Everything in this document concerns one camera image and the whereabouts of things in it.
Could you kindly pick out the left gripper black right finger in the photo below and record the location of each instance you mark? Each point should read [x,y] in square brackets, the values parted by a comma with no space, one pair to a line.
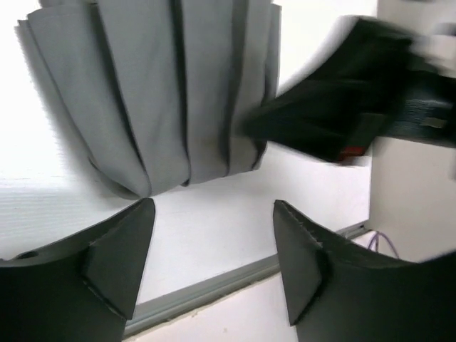
[338,291]

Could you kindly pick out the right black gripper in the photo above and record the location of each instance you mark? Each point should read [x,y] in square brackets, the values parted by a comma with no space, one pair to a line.
[377,81]

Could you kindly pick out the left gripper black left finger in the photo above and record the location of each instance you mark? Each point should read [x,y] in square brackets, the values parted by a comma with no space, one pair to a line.
[81,288]

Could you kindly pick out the grey pleated skirt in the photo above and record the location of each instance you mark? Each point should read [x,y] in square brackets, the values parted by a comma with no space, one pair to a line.
[157,90]

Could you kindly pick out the aluminium front rail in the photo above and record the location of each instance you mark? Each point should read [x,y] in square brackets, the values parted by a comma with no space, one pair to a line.
[172,305]

